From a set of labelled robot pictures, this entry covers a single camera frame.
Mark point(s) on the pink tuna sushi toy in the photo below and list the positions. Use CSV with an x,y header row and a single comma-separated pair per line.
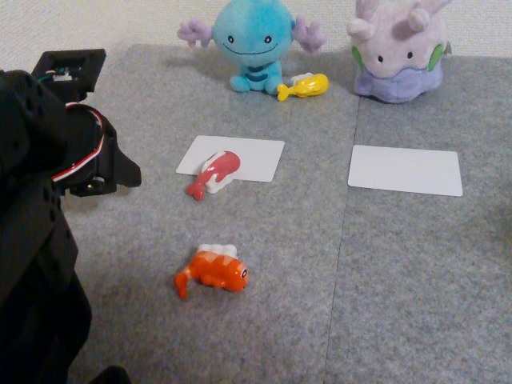
x,y
224,164

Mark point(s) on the yellow egg sushi toy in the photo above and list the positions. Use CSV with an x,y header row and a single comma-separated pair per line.
x,y
308,86

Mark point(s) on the orange shrimp sushi toy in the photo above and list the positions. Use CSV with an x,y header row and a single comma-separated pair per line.
x,y
224,272

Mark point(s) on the blue Wooper plush toy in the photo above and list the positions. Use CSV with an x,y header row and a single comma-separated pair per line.
x,y
252,24

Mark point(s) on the purple Goomy plush toy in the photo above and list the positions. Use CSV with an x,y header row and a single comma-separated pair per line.
x,y
396,52

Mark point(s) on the white blank card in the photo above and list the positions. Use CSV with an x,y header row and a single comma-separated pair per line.
x,y
260,160
404,170

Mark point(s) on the grey felt mat tile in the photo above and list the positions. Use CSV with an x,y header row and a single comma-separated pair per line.
x,y
420,300
260,320

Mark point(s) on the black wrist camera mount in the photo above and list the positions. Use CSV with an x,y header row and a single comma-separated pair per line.
x,y
92,64

